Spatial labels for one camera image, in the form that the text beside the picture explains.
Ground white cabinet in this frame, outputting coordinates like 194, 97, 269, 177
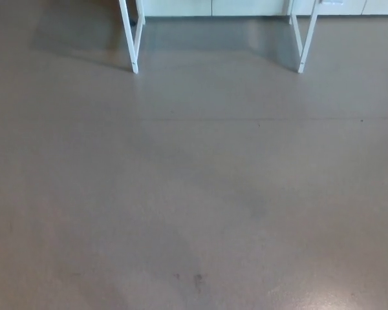
144, 0, 388, 17

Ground white metal table leg frame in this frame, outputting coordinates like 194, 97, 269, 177
288, 0, 321, 74
118, 0, 147, 74

